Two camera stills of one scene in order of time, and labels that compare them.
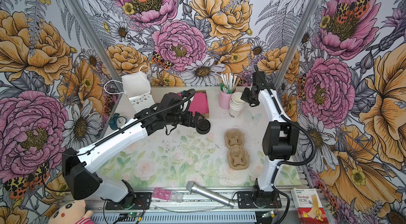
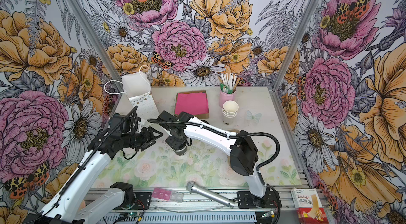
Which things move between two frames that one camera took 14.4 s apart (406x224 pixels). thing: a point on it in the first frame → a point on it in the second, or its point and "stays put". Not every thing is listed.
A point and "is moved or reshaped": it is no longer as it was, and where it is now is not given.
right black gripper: x=244 y=98 → x=170 y=141
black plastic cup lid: x=203 y=126 is moved or reshaped
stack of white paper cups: x=236 y=105 → x=229 y=110
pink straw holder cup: x=225 y=100 stays put
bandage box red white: x=308 y=206 stays put
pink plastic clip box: x=167 y=195 stays put
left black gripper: x=194 y=122 → x=146 y=138
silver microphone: x=192 y=186 stays put
